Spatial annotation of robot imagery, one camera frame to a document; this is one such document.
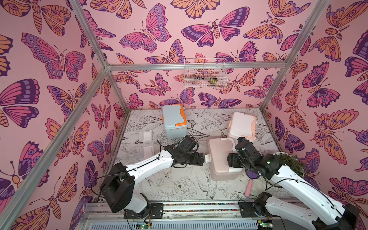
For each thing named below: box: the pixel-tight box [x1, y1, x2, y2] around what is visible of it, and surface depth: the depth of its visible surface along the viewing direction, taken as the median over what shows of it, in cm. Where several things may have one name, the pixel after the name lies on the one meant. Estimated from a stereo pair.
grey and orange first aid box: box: [161, 103, 189, 139], surface depth 98 cm
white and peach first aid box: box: [228, 111, 257, 142], surface depth 94 cm
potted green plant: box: [273, 151, 305, 178], surface depth 75 cm
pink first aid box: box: [204, 137, 243, 182], surface depth 82 cm
